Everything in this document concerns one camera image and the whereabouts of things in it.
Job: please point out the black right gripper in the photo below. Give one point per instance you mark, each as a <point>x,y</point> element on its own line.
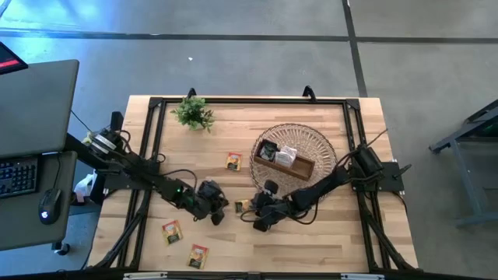
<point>272,208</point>

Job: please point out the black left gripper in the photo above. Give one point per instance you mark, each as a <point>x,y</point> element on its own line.
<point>206,206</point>

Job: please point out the gold foil mango tea packet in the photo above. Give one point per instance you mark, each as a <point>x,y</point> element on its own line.
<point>242,206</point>

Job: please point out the printed foil tea packet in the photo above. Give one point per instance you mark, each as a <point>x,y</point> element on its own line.
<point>172,232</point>
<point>233,161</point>

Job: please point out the orange tea packet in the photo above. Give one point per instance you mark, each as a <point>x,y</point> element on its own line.
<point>197,256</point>

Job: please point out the dark foil tea packet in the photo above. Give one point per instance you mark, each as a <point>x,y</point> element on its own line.
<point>265,152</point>
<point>273,148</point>

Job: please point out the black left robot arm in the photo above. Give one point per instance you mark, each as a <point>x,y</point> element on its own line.
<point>167,186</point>

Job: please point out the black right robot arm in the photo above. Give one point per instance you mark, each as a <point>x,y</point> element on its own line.
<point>319,186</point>

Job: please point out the dark wooden tea box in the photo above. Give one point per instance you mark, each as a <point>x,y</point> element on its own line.
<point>301,168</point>

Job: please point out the round woven straw placemat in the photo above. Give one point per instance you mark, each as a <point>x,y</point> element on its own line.
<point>311,140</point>

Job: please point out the green plant in white pot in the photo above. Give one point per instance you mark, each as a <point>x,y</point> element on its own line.
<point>192,113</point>

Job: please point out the black desk caster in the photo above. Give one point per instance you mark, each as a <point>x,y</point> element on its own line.
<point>62,249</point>

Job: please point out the black computer mouse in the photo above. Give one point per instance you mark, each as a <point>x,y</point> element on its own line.
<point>50,206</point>

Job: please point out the grey desk surface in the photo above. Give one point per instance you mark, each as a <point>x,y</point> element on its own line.
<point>23,233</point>

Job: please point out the black computer keyboard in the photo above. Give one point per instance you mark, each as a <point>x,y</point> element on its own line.
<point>17,177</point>

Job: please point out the grey metal stand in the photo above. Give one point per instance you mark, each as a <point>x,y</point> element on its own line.
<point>464,175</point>

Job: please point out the black tablet red screen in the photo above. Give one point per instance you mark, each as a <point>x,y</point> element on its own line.
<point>9,58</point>

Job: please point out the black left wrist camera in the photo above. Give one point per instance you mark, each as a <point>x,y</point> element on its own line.
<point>210,189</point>

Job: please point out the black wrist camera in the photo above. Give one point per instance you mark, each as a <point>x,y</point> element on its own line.
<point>271,187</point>
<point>210,189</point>

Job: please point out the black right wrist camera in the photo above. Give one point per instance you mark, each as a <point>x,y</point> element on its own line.
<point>271,187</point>

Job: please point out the white strip bracket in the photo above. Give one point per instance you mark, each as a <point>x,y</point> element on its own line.
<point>144,275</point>
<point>362,277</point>

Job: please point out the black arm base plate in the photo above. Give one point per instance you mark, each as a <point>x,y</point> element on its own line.
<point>116,180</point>
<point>393,177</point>

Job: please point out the black metal table frame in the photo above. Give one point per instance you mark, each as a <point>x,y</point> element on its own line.
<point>154,102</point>

